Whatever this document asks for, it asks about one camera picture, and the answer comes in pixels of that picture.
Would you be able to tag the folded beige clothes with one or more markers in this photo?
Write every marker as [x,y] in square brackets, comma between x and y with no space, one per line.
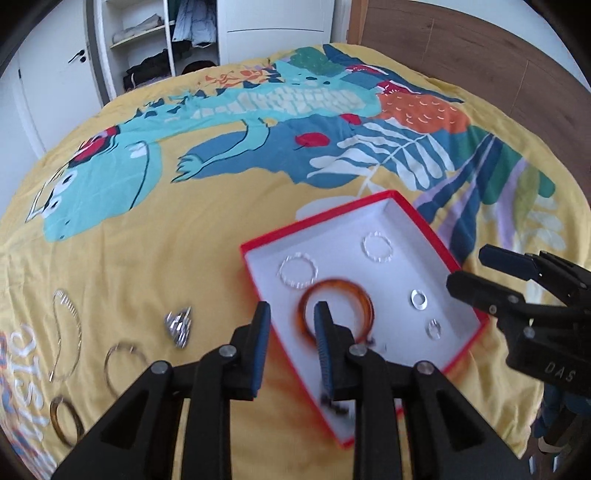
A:
[136,31]

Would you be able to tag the red jewelry box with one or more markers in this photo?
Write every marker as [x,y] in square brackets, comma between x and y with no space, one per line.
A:
[397,277]

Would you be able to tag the folded black clothes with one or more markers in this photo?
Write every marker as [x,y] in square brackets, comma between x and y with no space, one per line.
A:
[147,69]

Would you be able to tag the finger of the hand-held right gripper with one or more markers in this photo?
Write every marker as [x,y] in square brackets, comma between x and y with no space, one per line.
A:
[475,290]
[503,261]

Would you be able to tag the white door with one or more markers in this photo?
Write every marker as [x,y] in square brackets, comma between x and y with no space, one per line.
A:
[55,92]

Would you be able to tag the yellow printed dinosaur blanket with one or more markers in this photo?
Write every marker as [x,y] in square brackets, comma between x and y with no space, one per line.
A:
[184,221]

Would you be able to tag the amber bangle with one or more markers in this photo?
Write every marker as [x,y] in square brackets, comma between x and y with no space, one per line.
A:
[360,295]

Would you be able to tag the hanging jacket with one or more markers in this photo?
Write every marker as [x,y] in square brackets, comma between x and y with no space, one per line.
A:
[196,23]

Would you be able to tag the dark brown bangle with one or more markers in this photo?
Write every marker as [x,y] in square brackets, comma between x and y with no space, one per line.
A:
[57,422]

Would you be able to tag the twisted silver hoop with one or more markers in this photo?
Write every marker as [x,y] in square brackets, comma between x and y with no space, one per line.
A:
[367,251]
[282,277]

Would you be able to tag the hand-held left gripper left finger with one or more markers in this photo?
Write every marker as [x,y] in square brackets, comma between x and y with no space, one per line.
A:
[263,341]

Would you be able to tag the silver jewelry cluster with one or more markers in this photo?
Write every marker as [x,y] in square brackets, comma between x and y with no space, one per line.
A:
[179,325]

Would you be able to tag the thin silver bangle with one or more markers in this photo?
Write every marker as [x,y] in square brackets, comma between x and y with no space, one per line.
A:
[111,369]

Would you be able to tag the wooden headboard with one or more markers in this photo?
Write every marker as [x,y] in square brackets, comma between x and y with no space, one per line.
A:
[461,60]

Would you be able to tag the white wardrobe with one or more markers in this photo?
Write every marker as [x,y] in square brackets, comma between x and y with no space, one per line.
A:
[277,27]

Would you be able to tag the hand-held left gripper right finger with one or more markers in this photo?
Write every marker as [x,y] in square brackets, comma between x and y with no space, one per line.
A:
[323,341]

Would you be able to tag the black bag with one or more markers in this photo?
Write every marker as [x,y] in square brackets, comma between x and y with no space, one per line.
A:
[198,68]

